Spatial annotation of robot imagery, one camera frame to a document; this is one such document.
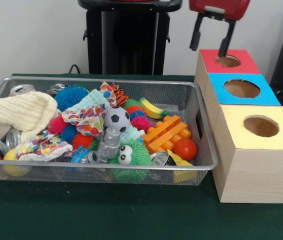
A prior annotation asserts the wooden box with three holes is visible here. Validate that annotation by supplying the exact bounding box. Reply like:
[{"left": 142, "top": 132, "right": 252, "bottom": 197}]
[{"left": 194, "top": 48, "right": 283, "bottom": 204}]

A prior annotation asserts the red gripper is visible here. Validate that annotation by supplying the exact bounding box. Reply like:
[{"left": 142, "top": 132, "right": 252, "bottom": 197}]
[{"left": 189, "top": 0, "right": 252, "bottom": 58}]

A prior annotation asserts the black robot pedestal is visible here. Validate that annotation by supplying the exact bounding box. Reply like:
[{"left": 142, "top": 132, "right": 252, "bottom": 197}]
[{"left": 78, "top": 0, "right": 183, "bottom": 76}]

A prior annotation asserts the green fuzzy toy with eyes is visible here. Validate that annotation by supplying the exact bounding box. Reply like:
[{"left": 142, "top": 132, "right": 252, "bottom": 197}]
[{"left": 107, "top": 139, "right": 153, "bottom": 184}]

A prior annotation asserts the yellow banana toy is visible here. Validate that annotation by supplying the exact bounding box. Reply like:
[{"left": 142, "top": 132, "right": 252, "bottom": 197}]
[{"left": 138, "top": 97, "right": 169, "bottom": 120}]

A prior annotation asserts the grey robot toy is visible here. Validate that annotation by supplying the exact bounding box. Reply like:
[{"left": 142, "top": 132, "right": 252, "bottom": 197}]
[{"left": 88, "top": 126, "right": 124, "bottom": 165}]

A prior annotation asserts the blue spiky ball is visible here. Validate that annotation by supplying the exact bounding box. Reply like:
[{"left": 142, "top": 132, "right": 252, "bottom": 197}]
[{"left": 54, "top": 86, "right": 90, "bottom": 112}]

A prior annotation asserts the orange plastic building block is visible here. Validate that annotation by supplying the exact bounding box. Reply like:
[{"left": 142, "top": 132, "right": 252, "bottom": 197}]
[{"left": 143, "top": 115, "right": 192, "bottom": 154}]

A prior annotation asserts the black cable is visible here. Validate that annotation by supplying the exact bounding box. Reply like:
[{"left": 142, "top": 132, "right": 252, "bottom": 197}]
[{"left": 68, "top": 63, "right": 82, "bottom": 75}]

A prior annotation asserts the yellow cheese wedge toy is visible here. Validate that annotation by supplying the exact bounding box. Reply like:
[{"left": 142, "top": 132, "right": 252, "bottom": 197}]
[{"left": 166, "top": 149, "right": 198, "bottom": 183}]

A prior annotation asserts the black and white soccer ball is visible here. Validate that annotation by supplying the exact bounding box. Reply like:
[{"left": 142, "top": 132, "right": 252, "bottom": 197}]
[{"left": 104, "top": 106, "right": 131, "bottom": 133}]

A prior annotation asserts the wire mesh bin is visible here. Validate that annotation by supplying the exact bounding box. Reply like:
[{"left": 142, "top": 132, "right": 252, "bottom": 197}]
[{"left": 0, "top": 76, "right": 219, "bottom": 187}]

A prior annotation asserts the crushed silver can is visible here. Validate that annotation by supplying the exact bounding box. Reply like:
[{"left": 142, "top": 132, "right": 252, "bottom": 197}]
[{"left": 9, "top": 84, "right": 37, "bottom": 97}]

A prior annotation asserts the orange striped tiger toy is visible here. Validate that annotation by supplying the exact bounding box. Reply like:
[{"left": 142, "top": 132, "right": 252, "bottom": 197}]
[{"left": 111, "top": 83, "right": 130, "bottom": 107}]

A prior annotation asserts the cream waffle cloth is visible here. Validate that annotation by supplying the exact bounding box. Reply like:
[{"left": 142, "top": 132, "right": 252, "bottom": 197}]
[{"left": 0, "top": 90, "right": 61, "bottom": 142}]

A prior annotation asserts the red ball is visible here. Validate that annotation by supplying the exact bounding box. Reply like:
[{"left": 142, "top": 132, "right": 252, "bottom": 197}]
[{"left": 173, "top": 138, "right": 198, "bottom": 161}]

